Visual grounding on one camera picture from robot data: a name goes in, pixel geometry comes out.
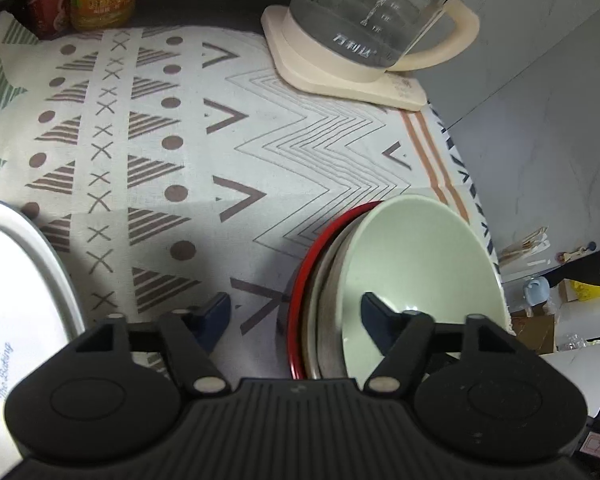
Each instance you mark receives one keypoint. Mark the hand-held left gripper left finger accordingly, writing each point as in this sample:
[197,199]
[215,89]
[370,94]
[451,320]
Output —
[216,312]

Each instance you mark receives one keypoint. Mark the yellow packet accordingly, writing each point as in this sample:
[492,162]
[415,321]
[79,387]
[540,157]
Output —
[590,291]

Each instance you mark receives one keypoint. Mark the blue plastic bottle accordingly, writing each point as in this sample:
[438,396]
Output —
[536,292]

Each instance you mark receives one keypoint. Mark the green bowl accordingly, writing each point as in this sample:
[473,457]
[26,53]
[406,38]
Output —
[420,255]

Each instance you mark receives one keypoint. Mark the cream kettle base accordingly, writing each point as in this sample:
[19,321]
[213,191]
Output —
[300,60]

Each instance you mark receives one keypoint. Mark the beige plate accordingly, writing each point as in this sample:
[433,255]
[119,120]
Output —
[311,310]

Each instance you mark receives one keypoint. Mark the white printed tray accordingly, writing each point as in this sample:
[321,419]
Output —
[10,285]

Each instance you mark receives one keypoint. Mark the patterned tablecloth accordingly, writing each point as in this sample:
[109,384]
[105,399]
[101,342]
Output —
[180,125]

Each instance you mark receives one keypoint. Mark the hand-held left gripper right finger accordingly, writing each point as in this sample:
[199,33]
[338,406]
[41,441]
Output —
[376,316]

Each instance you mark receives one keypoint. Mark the cardboard box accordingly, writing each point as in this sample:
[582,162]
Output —
[532,332]

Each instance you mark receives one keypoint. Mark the red plate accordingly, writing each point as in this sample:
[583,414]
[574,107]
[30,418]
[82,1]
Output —
[294,310]

